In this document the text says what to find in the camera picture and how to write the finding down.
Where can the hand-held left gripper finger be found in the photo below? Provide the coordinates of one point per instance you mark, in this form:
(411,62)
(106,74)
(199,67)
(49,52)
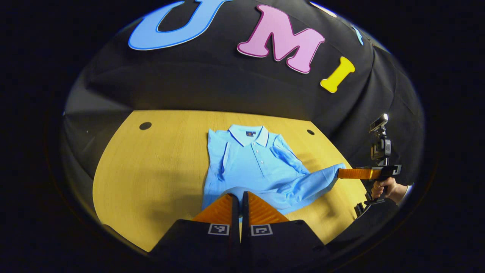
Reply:
(235,212)
(245,212)

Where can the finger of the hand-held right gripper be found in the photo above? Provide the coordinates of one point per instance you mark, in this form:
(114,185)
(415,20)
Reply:
(358,173)

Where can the light blue T-shirt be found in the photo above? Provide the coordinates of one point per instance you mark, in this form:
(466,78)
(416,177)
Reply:
(250,167)

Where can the black backdrop cloth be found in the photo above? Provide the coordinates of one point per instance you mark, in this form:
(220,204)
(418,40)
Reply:
(212,83)

